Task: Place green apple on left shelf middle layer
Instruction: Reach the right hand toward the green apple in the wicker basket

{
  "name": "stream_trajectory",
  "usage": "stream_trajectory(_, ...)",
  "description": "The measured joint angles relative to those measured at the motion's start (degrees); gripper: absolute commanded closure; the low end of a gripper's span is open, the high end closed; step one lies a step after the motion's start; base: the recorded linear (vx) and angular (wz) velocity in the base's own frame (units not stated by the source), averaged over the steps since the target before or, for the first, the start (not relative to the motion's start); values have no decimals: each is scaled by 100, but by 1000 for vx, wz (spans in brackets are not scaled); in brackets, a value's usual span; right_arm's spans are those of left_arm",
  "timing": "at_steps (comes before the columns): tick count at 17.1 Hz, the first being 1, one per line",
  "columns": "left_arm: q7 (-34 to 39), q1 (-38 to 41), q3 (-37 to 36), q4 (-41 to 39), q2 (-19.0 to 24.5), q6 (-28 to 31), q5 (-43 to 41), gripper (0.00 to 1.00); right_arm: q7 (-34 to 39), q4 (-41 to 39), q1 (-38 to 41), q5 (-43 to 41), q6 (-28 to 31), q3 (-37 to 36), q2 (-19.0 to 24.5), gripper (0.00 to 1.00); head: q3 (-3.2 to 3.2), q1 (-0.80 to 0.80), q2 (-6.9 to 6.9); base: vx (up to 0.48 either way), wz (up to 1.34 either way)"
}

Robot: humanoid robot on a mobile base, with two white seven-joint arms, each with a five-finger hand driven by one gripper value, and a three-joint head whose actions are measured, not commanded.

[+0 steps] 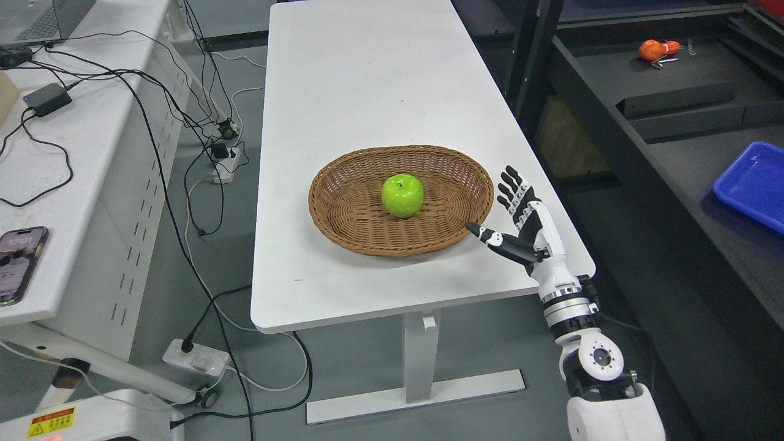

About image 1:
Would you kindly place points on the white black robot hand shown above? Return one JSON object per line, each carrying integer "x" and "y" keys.
{"x": 537, "y": 246}

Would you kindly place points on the green apple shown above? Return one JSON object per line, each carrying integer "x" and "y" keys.
{"x": 402, "y": 195}

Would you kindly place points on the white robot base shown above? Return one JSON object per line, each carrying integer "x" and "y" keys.
{"x": 125, "y": 414}

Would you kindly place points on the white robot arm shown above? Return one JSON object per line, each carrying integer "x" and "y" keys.
{"x": 606, "y": 400}

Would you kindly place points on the black metal shelf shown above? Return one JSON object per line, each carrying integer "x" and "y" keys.
{"x": 702, "y": 280}

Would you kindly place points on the brown wicker basket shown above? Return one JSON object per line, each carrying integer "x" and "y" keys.
{"x": 346, "y": 204}

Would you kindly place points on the blue plastic tray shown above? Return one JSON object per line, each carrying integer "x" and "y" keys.
{"x": 753, "y": 184}

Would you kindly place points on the orange toy object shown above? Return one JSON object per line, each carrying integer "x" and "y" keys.
{"x": 653, "y": 50}

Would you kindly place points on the white far power strip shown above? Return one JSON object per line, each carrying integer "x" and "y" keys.
{"x": 225, "y": 160}

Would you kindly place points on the white floor power strip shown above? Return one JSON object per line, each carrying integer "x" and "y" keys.
{"x": 201, "y": 359}

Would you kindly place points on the white side desk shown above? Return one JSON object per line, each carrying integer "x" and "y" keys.
{"x": 94, "y": 173}

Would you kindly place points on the black power adapter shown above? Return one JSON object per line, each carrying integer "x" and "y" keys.
{"x": 47, "y": 99}

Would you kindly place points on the smartphone with purple screen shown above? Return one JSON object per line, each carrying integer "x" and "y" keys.
{"x": 20, "y": 251}

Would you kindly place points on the beige wooden box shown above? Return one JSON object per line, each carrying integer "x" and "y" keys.
{"x": 10, "y": 96}

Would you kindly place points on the grey laptop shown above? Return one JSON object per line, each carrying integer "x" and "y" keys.
{"x": 26, "y": 22}

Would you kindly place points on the white table leg frame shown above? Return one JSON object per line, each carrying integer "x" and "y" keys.
{"x": 421, "y": 341}

